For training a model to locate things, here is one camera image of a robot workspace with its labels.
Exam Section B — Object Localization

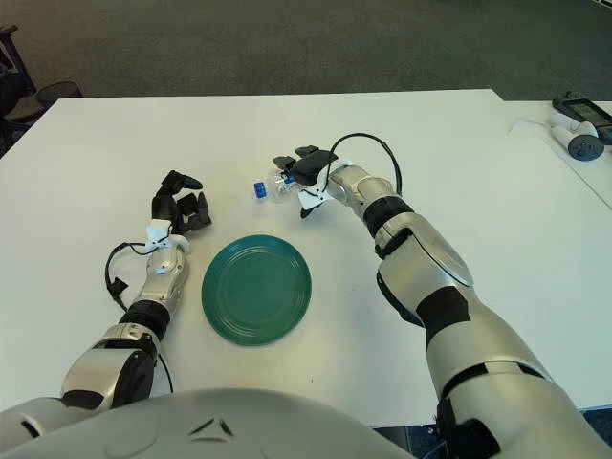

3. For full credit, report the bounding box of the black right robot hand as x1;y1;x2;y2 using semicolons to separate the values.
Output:
271;143;340;187

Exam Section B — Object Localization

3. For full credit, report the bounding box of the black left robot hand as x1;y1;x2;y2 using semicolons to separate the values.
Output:
150;169;213;235

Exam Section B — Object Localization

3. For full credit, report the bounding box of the white grey handheld controller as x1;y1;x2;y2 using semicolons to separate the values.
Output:
549;113;606;160

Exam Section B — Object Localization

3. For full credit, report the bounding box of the black office chair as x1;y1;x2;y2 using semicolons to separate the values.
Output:
0;26;42;144

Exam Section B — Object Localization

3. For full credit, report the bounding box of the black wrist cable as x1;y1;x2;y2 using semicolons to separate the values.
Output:
315;132;403;197
104;241;154;315

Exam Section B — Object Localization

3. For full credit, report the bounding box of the clear plastic bottle blue cap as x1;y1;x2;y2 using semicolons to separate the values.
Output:
251;164;307;202

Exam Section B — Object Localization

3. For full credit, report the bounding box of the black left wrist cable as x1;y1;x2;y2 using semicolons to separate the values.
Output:
104;241;154;315

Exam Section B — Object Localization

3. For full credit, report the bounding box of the thin white cable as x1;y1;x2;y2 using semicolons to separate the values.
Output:
507;116;554;135

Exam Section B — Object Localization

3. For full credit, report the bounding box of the silver robot torso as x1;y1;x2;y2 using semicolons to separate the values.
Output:
18;387;407;459

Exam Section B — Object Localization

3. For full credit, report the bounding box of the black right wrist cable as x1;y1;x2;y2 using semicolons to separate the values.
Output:
315;132;403;197

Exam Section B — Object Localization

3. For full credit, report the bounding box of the green round plate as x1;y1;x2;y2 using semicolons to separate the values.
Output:
201;233;314;346

